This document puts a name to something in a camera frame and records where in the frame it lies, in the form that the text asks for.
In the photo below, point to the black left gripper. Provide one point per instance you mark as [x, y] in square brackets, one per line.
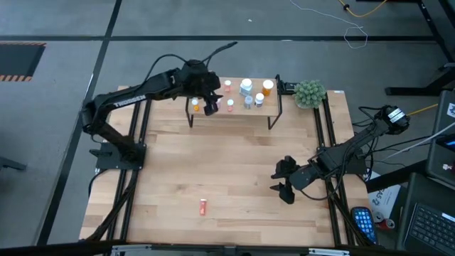
[199, 80]

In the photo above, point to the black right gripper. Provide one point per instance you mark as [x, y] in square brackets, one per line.
[298, 177]

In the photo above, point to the small orange medicine bottle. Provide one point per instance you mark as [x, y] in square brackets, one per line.
[195, 104]

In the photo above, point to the large clear medicine bottle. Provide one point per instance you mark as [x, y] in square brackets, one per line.
[246, 86]

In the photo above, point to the large orange medicine bottle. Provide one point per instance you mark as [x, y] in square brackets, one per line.
[267, 86]

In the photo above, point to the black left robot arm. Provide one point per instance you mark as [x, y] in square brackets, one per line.
[128, 99]

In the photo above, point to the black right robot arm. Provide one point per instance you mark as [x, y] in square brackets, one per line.
[355, 142]

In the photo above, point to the wooden shelf black metal legs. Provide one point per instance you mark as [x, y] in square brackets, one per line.
[241, 112]

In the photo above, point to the green succulent in white pot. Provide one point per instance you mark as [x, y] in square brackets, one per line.
[309, 94]

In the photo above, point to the black smartphone lit screen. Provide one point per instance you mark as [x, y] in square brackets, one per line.
[364, 224]

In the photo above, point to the white printed cardboard box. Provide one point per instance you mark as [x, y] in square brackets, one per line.
[385, 197]

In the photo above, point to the black keyboard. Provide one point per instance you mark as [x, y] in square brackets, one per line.
[426, 224]

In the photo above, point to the grey laptop with sticker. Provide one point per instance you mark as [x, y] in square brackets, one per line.
[435, 117]

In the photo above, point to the black hazard-striped floor mat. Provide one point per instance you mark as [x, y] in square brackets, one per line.
[19, 58]

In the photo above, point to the dark stand foot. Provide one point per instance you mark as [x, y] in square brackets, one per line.
[10, 164]

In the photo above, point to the black aluminium frame rail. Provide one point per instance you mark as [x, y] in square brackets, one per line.
[126, 227]
[328, 124]
[112, 227]
[317, 124]

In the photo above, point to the black metal camera bar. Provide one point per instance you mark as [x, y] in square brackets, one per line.
[177, 249]

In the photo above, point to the black desk frame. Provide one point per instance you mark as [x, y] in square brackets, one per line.
[405, 91]

